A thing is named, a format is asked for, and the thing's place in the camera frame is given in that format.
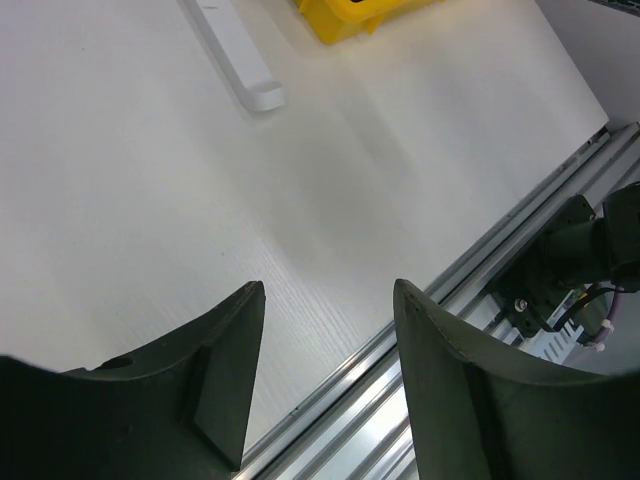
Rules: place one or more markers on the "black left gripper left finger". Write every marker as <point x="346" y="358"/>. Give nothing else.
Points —
<point x="175" y="408"/>

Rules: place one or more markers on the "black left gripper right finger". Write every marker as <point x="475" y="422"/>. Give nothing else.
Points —
<point x="482" y="409"/>

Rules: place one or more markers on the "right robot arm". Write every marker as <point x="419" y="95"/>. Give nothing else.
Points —
<point x="576" y="258"/>

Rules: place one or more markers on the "white clothes rack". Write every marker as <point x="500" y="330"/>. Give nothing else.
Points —
<point x="237" y="55"/>

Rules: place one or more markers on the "yellow plastic bin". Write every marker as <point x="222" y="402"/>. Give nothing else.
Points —
<point x="333" y="21"/>

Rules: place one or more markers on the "slotted cable duct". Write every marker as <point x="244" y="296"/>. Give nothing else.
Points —
<point x="580" y="333"/>

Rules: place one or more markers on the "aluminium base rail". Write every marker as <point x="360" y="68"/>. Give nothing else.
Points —
<point x="355" y="425"/>

